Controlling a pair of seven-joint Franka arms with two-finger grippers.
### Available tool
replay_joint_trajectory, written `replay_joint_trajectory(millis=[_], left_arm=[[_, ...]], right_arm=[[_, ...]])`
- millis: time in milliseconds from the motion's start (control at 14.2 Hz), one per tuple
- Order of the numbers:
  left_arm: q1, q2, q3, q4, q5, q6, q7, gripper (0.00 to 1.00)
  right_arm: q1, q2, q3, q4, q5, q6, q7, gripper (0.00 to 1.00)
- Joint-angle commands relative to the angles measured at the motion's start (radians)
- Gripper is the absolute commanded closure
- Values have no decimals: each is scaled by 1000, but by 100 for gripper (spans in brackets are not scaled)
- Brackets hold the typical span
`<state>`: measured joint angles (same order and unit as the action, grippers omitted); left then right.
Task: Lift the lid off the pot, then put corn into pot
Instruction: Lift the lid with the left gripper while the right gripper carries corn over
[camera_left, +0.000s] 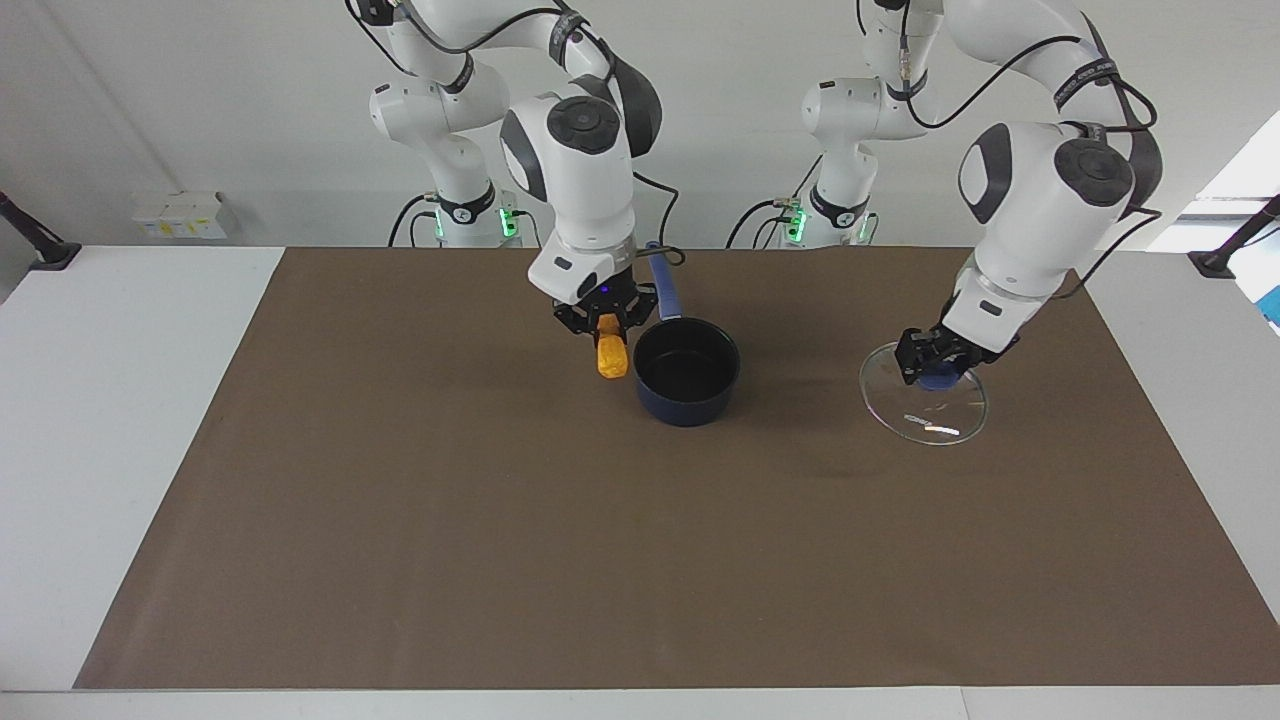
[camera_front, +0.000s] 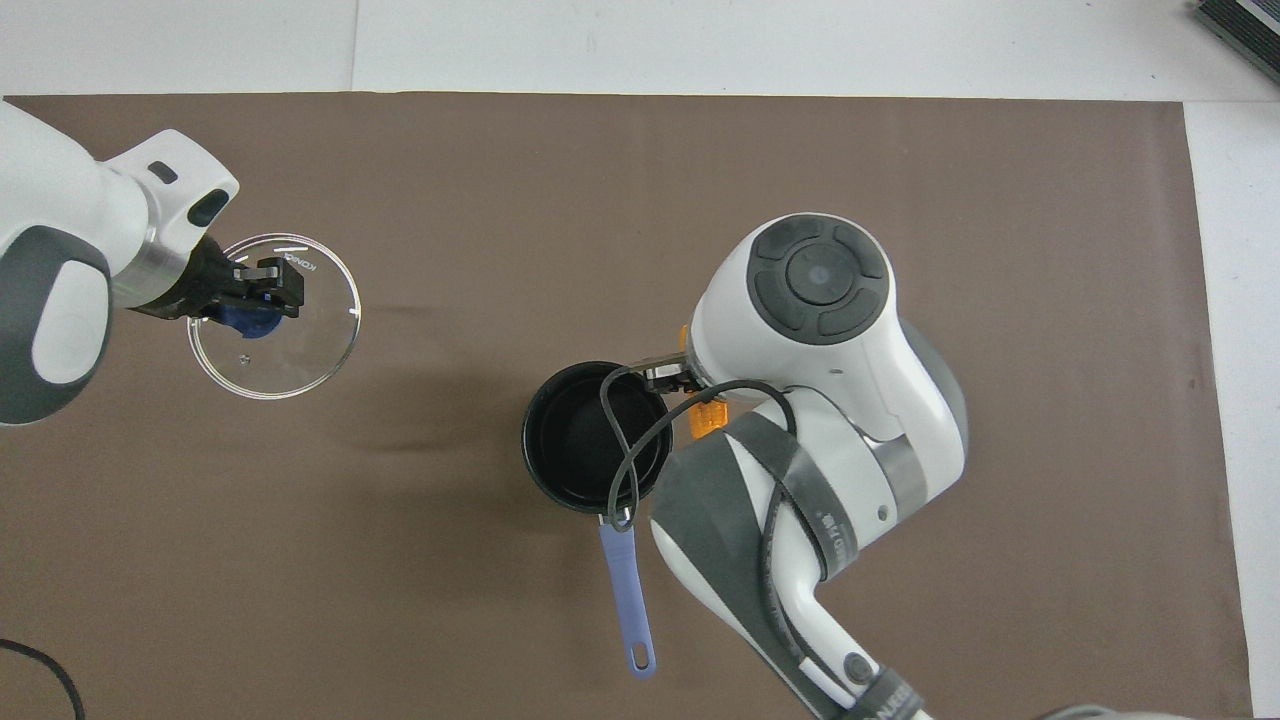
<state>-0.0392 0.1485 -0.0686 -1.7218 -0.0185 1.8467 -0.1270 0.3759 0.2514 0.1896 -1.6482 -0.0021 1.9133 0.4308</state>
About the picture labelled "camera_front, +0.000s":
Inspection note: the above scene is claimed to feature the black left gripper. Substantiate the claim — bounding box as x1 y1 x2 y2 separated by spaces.
130 234 307 325

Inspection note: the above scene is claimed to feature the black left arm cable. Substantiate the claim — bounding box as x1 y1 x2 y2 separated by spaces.
0 638 87 720

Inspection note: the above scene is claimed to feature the black pot with lilac handle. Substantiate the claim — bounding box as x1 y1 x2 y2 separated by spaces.
521 361 674 681

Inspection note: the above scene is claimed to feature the glass lid with blue knob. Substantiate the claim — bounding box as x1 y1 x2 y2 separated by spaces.
187 233 362 400

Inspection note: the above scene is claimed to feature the black velcro arm strap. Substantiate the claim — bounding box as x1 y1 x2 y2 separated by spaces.
737 412 854 584

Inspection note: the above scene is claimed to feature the black ribbed metal box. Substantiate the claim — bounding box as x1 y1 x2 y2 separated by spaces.
1190 0 1280 87

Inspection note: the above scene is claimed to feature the brown table mat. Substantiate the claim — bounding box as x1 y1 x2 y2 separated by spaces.
0 93 1256 720

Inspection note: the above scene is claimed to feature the yellow toy corn cob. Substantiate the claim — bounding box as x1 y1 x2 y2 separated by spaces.
677 323 728 441

